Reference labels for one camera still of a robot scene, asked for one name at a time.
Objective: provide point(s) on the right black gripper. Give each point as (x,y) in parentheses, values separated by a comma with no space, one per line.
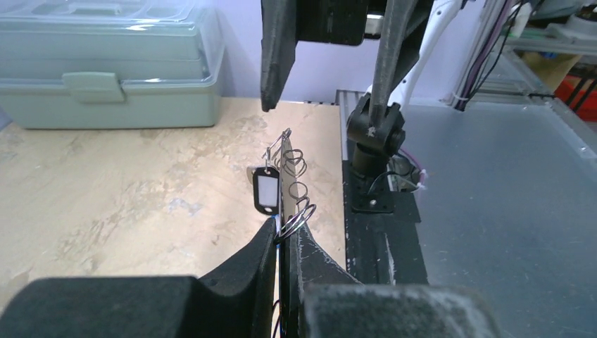
(399,25)

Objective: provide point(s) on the black key tag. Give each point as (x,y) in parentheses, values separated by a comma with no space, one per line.
(266,190)

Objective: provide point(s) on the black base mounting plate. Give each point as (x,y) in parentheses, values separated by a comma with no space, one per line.
(381,239)

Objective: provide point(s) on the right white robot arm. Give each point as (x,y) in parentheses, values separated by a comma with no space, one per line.
(373,148)

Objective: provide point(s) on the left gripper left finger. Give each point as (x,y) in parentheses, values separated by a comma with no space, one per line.
(233,300)

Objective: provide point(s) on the translucent green plastic toolbox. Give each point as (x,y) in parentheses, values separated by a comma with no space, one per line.
(98,65)

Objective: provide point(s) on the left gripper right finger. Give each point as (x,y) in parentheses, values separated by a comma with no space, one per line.
(325,301)

